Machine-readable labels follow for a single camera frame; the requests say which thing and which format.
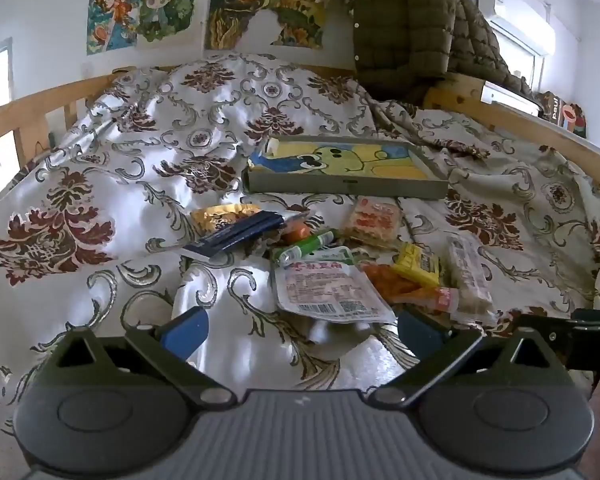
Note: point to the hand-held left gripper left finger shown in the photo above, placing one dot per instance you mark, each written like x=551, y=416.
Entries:
x=185, y=332

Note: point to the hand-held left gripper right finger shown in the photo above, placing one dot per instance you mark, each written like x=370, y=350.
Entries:
x=420, y=335

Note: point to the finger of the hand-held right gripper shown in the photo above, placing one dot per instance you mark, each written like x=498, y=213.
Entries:
x=547, y=325

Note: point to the small pink-red snack packet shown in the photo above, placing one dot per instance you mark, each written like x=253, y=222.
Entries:
x=440, y=299

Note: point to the orange snack packet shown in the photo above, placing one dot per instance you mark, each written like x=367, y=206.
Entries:
x=387, y=280

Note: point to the yellow snack packet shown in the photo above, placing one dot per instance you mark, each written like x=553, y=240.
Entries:
x=417, y=262

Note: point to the long white cracker packet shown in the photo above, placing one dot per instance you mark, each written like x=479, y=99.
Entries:
x=467, y=270

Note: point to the white packet with red label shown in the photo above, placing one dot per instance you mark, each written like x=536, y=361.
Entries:
x=325, y=290

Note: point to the white green snack packet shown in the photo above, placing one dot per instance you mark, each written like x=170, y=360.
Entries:
x=339, y=255

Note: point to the dark blue snack packet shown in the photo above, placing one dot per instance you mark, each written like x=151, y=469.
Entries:
x=240, y=232

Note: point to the clear brown snack packet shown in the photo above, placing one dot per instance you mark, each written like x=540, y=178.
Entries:
x=262, y=248

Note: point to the gold snack packet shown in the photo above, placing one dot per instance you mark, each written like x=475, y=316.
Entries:
x=215, y=217

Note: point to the clear rice cracker packet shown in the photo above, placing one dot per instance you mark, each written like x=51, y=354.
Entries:
x=372, y=222

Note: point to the green tube snack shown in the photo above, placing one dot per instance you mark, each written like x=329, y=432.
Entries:
x=305, y=249

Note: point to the mandarin orange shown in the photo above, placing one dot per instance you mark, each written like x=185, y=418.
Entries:
x=299, y=234

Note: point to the grey-green tray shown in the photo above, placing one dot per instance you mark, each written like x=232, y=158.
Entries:
x=340, y=187

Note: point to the colourful printed book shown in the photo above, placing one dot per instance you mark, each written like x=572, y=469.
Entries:
x=562, y=115

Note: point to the white air conditioner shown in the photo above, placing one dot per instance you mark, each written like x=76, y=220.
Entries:
x=515, y=25

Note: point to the olive puffer jacket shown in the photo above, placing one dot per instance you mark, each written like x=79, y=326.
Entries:
x=405, y=25

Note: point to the wooden bed frame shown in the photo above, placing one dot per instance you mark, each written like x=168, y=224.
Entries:
x=10, y=117

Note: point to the orange green wall poster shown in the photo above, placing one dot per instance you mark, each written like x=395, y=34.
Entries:
x=240, y=15

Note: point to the cartoon girl wall poster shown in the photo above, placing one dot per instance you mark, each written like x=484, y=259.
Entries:
x=112, y=15

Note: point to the blond character wall poster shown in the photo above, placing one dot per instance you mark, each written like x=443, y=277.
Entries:
x=167, y=5

